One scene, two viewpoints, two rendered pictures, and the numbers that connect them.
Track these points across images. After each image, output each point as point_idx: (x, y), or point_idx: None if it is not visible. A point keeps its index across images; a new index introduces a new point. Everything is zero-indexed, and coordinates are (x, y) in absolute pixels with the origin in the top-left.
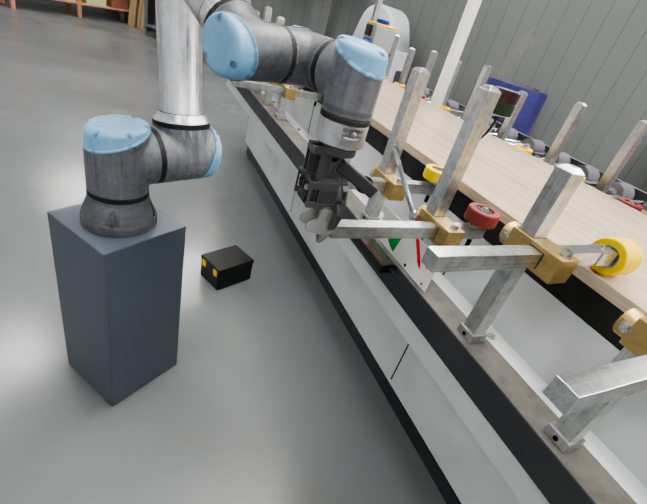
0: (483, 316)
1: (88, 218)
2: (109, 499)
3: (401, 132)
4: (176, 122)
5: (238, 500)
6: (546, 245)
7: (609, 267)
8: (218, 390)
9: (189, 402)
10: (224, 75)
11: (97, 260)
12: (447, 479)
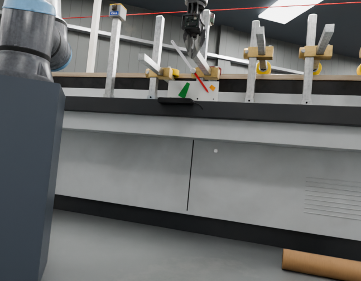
0: (253, 87)
1: (19, 67)
2: None
3: (160, 45)
4: (58, 17)
5: (196, 280)
6: None
7: (266, 70)
8: (101, 259)
9: (92, 269)
10: None
11: (48, 92)
12: (254, 224)
